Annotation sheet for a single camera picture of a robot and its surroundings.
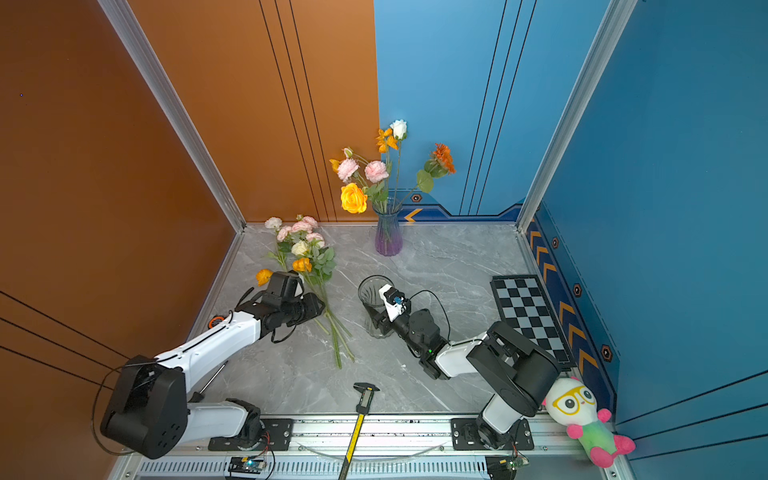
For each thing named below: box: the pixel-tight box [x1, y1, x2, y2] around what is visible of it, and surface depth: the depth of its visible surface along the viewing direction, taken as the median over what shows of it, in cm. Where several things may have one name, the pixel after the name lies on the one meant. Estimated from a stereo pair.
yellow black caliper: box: [338, 382, 380, 480], surface depth 79 cm
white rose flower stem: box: [390, 119, 408, 213], surface depth 93 cm
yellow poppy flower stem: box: [329, 128, 399, 205], surface depth 96 cm
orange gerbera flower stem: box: [398, 143, 456, 208], surface depth 89 cm
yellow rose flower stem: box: [340, 182, 388, 215], surface depth 72 cm
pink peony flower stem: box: [337, 147, 390, 208], surface depth 95 cm
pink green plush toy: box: [541, 376, 636, 467], surface depth 71 cm
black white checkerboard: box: [490, 274, 577, 372], surface depth 96 cm
